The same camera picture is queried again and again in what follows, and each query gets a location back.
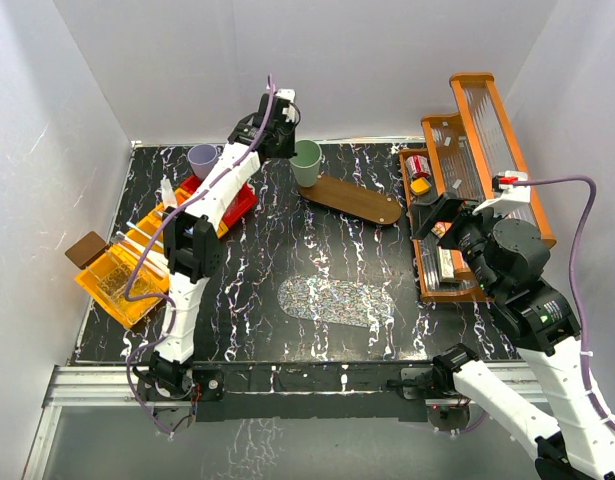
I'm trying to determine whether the glittery oval mat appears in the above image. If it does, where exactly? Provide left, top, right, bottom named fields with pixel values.
left=277, top=276, right=395, bottom=328

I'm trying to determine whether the white toothbrush box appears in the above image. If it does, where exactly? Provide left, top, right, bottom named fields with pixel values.
left=437, top=247, right=457, bottom=283

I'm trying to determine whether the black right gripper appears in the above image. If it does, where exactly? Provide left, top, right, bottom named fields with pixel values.
left=409, top=191, right=509, bottom=296

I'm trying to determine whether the green plastic cup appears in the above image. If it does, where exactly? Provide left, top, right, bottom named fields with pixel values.
left=290, top=140, right=322, bottom=188

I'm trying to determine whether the red white small box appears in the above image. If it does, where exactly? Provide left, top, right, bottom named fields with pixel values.
left=405, top=154, right=432, bottom=180

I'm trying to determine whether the brown oval wooden tray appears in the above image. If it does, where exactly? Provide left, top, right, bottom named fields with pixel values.
left=298, top=174, right=403, bottom=226

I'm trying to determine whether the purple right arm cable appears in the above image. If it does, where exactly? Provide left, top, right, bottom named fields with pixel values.
left=516, top=174, right=615, bottom=431

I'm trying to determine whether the red plastic bin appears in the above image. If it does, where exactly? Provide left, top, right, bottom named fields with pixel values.
left=180, top=175, right=257, bottom=231

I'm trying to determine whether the brown square coaster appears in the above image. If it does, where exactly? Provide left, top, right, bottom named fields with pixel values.
left=65, top=231, right=109, bottom=270

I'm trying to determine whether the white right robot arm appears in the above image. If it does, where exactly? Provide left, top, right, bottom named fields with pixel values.
left=404, top=171, right=615, bottom=479

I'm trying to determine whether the yellow grey sponge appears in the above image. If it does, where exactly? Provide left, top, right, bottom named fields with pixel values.
left=410, top=177, right=432, bottom=196

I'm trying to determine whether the purple plastic cup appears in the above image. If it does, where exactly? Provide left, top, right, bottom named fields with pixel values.
left=187, top=144, right=219, bottom=181

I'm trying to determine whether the orange wooden tiered shelf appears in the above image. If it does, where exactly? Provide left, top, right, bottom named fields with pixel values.
left=398, top=73, right=528, bottom=303

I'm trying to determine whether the black front mounting rail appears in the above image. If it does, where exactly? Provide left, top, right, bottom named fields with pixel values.
left=136, top=360, right=478, bottom=424

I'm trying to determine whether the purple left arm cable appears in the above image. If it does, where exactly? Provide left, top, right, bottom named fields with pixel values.
left=121, top=73, right=278, bottom=436

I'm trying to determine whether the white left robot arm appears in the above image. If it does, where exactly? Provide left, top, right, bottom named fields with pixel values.
left=133, top=86, right=301, bottom=399

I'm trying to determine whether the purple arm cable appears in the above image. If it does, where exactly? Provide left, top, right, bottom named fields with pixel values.
left=121, top=73, right=278, bottom=436
left=516, top=174, right=615, bottom=431

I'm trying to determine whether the orange plastic organizer bin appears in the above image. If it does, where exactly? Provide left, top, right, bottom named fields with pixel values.
left=74, top=199, right=228, bottom=330

